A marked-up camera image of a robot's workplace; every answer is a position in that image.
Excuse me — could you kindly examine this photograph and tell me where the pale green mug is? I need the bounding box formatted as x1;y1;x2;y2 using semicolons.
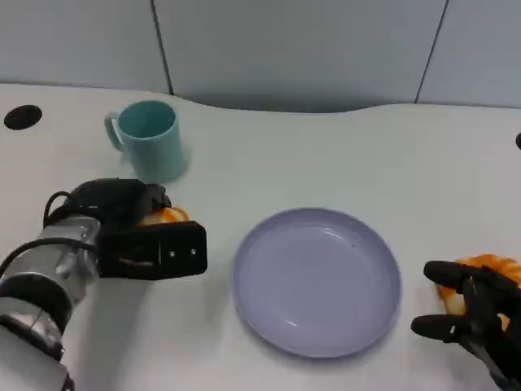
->
104;100;189;185

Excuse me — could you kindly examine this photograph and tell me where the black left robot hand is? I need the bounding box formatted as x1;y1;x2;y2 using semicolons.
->
66;178;173;229

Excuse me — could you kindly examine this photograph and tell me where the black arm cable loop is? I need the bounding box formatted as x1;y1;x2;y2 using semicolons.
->
0;238;99;278
42;190;81;227

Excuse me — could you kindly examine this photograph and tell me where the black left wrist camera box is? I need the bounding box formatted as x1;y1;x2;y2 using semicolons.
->
98;220;209;282

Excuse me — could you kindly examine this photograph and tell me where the orange white toy bread roll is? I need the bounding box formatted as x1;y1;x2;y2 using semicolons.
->
436;253;521;331
138;207;190;227

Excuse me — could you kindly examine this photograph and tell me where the lilac plate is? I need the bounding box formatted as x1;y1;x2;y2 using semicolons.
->
231;207;403;359

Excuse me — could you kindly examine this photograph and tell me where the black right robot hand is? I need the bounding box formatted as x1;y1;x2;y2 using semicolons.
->
410;260;521;391

